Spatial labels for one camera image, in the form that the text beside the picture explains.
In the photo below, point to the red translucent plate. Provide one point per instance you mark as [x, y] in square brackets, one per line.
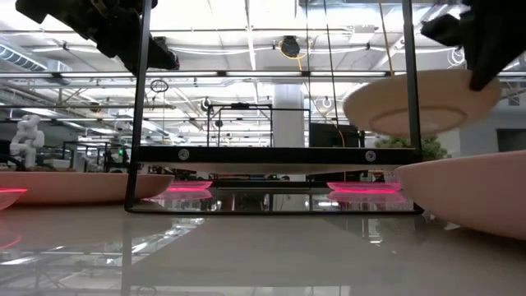
[8, 197]
[189, 186]
[363, 187]

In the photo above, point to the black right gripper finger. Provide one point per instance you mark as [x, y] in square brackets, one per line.
[485, 78]
[446, 30]

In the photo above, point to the black metal dish rack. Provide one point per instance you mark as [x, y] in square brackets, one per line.
[267, 155]

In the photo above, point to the pink plate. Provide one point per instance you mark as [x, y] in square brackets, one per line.
[472, 193]
[82, 188]

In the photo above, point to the white pillar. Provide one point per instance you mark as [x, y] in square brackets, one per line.
[289, 119]

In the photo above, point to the black computer monitor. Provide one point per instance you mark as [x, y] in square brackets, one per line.
[333, 135]

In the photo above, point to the white humanoid robot figure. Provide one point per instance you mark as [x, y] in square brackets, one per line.
[26, 137]

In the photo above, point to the black background rig frame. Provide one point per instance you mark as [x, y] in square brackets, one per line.
[240, 106]

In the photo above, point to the green potted succulent plant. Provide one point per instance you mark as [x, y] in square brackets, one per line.
[431, 150]

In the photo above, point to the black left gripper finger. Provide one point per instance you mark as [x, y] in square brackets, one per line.
[164, 55]

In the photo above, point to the beige plate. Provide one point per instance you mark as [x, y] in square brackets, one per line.
[411, 103]

